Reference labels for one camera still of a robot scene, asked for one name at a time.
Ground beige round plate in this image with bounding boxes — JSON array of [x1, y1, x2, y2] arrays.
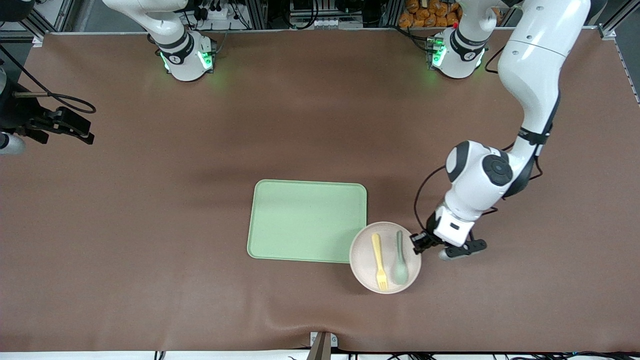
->
[[349, 221, 422, 295]]

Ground yellow plastic fork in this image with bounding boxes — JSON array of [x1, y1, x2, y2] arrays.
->
[[371, 233, 389, 292]]

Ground light green rectangular tray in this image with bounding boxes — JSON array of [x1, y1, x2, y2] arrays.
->
[[247, 179, 368, 264]]

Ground brown table mat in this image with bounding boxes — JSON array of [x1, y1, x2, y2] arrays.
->
[[0, 29, 640, 353]]

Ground long white power strip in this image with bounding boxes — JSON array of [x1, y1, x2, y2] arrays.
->
[[290, 17, 351, 30]]

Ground pile of orange packets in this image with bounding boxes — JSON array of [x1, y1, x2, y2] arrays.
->
[[398, 0, 463, 29]]

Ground white power strip with plugs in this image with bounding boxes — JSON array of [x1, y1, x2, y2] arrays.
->
[[200, 2, 237, 22]]

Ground grey-green plastic spoon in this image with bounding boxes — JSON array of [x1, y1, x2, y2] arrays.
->
[[391, 230, 410, 286]]

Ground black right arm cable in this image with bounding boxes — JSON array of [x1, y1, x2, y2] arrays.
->
[[0, 45, 97, 115]]

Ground metal table edge bracket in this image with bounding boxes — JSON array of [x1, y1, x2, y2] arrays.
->
[[309, 331, 339, 360]]

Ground aluminium frame profile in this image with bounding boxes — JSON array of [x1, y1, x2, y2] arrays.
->
[[0, 0, 57, 47], [597, 0, 640, 42]]

